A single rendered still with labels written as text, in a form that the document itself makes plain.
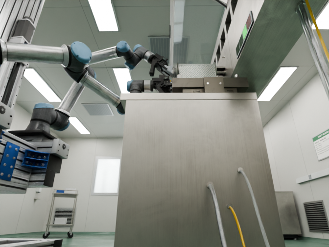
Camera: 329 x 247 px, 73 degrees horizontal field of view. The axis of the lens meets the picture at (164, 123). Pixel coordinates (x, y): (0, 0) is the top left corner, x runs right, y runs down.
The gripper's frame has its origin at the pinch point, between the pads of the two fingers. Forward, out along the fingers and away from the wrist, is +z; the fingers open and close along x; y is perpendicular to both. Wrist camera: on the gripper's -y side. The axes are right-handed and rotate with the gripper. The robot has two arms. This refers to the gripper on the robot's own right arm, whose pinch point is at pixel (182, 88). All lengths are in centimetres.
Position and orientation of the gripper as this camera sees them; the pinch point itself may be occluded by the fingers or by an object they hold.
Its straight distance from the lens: 141.3
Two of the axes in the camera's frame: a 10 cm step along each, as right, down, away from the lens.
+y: 0.0, -9.1, 4.1
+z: 10.0, 0.0, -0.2
